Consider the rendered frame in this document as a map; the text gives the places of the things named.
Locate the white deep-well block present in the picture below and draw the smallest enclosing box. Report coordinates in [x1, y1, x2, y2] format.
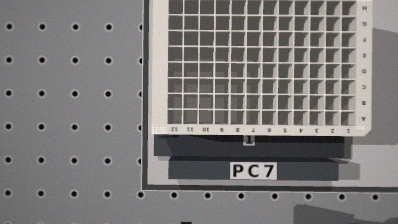
[152, 0, 372, 136]

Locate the dark grey plate carrier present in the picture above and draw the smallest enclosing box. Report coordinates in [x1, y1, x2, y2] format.
[154, 134, 344, 181]

